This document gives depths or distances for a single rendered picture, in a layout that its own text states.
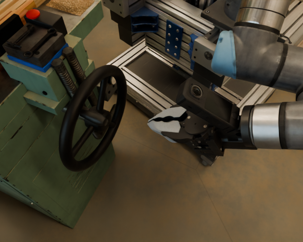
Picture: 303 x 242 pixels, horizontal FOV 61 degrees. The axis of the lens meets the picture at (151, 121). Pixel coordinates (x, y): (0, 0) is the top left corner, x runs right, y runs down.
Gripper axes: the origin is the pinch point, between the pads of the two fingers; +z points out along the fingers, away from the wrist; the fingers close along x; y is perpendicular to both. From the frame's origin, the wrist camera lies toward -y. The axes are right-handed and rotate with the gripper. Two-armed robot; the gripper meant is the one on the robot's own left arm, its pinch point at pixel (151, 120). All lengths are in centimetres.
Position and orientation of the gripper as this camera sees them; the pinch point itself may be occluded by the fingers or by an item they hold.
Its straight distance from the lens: 53.7
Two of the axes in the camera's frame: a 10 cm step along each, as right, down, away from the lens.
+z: -8.2, 0.2, 5.8
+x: 3.2, -8.2, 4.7
